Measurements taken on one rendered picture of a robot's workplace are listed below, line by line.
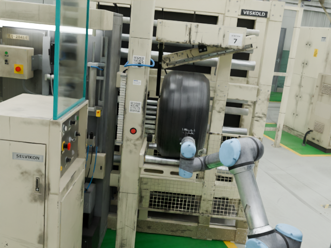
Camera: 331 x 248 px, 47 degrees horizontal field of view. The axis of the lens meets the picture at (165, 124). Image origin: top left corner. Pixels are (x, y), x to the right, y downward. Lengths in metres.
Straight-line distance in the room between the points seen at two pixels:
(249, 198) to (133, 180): 1.14
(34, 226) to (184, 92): 1.10
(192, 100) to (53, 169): 0.90
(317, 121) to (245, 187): 5.34
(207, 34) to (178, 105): 0.63
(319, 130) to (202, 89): 4.73
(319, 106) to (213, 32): 4.47
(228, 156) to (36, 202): 0.96
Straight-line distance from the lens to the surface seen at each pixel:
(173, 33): 2.67
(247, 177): 1.68
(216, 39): 2.68
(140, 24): 2.43
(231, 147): 1.66
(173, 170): 2.47
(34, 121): 1.89
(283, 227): 1.78
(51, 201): 2.00
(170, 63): 2.82
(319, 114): 6.92
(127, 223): 2.77
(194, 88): 2.33
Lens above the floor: 1.73
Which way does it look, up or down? 14 degrees down
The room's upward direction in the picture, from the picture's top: 6 degrees clockwise
